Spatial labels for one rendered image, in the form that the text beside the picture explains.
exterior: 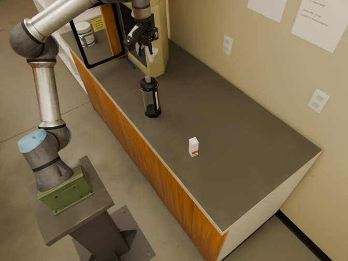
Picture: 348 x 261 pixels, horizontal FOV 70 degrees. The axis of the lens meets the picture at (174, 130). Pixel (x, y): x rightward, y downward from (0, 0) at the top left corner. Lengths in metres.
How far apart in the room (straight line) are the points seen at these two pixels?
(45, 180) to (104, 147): 1.52
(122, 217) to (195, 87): 1.22
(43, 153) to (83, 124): 1.79
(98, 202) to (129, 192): 1.07
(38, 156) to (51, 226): 0.33
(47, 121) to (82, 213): 0.44
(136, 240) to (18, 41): 1.58
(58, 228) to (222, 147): 0.86
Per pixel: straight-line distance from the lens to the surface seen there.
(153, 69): 1.70
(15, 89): 3.77
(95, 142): 2.69
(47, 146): 1.14
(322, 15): 1.25
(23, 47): 1.11
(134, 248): 2.10
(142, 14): 1.13
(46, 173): 1.14
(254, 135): 1.43
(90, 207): 1.24
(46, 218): 1.30
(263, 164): 1.33
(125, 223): 2.17
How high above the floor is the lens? 2.02
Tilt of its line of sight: 51 degrees down
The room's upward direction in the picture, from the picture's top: 3 degrees counter-clockwise
